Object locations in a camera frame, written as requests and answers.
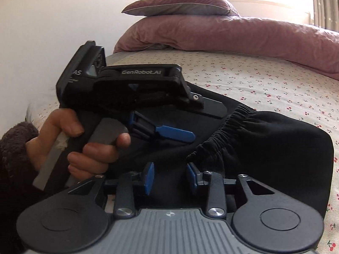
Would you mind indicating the cherry print bed sheet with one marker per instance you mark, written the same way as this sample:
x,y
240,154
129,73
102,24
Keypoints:
x,y
251,84

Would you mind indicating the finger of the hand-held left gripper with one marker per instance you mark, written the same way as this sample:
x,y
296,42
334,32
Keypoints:
x,y
212,108
174,135

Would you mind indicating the black pants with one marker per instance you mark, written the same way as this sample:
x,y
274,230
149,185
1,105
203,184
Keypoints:
x,y
278,150

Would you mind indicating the grey mattress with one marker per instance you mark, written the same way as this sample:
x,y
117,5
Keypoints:
x,y
115,59

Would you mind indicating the pink grey pillow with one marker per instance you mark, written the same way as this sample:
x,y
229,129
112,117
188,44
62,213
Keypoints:
x,y
180,5

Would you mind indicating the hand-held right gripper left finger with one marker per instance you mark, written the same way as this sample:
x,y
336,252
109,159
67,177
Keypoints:
x,y
149,178

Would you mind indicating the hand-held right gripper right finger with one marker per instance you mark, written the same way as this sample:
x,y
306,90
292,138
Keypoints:
x,y
192,178

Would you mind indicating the pale striped curtain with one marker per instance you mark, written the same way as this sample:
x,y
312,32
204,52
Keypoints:
x,y
324,5

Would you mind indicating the pink duvet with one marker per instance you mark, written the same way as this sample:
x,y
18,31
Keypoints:
x,y
238,37

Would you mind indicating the person's left forearm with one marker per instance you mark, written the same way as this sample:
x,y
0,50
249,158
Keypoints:
x,y
13,150

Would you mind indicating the person's left hand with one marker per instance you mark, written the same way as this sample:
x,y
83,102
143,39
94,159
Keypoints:
x,y
90,161

